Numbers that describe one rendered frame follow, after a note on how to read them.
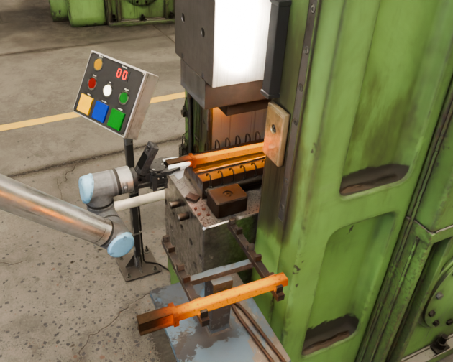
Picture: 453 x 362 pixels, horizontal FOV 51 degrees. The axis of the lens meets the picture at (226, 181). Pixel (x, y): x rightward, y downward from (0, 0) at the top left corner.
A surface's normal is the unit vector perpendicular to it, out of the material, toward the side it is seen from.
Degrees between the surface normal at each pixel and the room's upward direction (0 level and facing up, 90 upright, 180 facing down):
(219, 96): 90
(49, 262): 0
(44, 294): 0
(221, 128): 90
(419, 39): 89
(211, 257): 90
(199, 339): 0
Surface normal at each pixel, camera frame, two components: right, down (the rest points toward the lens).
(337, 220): 0.44, 0.54
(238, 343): 0.05, -0.81
